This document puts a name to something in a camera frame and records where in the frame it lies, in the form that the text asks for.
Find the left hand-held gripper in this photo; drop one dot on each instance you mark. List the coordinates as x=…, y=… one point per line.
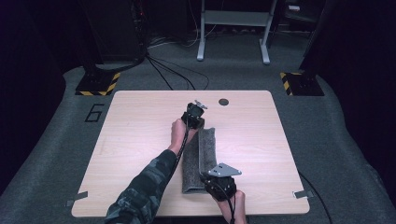
x=194, y=115

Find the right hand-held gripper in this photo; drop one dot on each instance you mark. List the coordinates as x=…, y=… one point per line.
x=221, y=182

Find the grey towel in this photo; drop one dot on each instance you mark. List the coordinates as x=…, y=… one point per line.
x=205, y=155

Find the person's left hand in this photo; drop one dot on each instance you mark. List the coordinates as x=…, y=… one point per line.
x=179, y=133

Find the person's right hand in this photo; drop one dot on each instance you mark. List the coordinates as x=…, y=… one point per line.
x=232, y=210

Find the dark round table grommet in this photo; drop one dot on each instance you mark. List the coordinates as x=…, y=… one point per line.
x=223, y=101

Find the grey tape piece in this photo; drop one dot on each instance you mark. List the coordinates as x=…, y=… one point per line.
x=77, y=198
x=303, y=194

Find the black cabinet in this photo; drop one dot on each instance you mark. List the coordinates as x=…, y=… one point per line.
x=115, y=28

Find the black yellow striped base plate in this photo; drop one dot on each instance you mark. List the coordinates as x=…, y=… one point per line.
x=303, y=84
x=98, y=84

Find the white metal stand frame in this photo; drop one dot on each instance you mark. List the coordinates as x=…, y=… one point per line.
x=233, y=18

